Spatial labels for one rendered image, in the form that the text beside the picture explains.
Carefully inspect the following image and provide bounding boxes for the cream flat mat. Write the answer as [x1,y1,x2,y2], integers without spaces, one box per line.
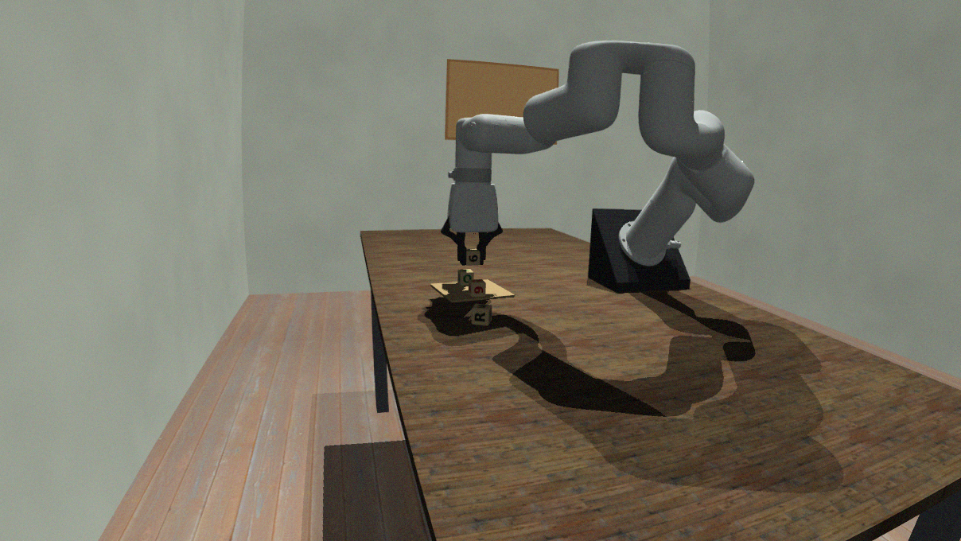
[430,279,515,302]

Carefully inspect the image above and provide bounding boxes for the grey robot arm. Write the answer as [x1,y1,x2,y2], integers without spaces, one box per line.
[448,41,754,266]

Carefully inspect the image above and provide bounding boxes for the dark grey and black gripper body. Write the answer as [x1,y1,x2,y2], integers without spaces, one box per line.
[448,181,498,232]

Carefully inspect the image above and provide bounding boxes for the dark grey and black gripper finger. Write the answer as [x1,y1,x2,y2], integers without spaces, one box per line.
[441,217,466,266]
[477,222,503,265]

